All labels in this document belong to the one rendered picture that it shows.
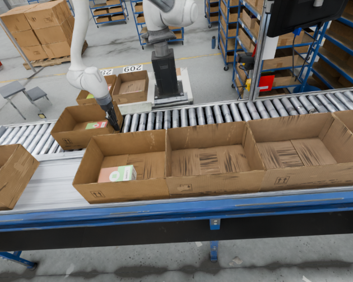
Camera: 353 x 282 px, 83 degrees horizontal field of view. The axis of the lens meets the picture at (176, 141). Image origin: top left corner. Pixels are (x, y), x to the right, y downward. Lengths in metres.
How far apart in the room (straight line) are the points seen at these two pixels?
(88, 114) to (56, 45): 3.84
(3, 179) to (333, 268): 2.06
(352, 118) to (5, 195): 1.69
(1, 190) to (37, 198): 0.15
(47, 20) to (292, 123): 4.94
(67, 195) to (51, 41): 4.58
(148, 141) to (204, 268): 1.07
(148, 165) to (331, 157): 0.89
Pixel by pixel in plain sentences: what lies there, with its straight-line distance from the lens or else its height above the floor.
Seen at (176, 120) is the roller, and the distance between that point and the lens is 1.49.
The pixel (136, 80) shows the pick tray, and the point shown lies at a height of 0.76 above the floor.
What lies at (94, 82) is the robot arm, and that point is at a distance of 1.20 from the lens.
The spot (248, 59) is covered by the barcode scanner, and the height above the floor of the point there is 1.07.
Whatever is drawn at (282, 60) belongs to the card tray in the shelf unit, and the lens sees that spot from 2.16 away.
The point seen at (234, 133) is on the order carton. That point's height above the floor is 0.97.
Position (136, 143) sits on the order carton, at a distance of 1.08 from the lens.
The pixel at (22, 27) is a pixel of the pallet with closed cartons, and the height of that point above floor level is 0.81.
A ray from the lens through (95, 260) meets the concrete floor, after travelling 1.96.
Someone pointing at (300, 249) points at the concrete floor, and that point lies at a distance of 1.89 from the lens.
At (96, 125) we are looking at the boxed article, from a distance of 1.66.
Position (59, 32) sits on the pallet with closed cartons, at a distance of 5.32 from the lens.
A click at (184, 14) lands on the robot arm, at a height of 1.38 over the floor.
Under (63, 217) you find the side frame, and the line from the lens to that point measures 1.06.
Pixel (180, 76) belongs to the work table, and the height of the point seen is 0.75.
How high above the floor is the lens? 1.70
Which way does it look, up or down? 46 degrees down
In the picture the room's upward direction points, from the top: 10 degrees counter-clockwise
